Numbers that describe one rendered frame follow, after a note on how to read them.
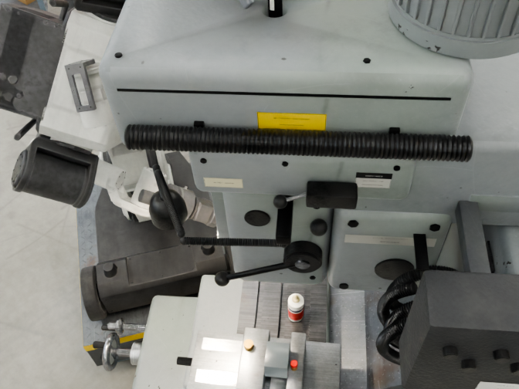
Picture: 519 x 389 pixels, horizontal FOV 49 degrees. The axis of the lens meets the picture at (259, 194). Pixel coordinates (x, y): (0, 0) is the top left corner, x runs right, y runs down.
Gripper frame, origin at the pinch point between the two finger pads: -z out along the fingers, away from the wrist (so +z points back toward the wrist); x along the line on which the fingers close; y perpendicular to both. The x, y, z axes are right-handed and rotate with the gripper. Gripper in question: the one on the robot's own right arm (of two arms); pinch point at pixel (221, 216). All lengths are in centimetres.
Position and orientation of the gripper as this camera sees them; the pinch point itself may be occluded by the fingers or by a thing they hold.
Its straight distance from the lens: 161.9
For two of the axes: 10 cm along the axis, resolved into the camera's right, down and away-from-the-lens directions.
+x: 4.4, 2.8, -8.5
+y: 3.9, -9.2, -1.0
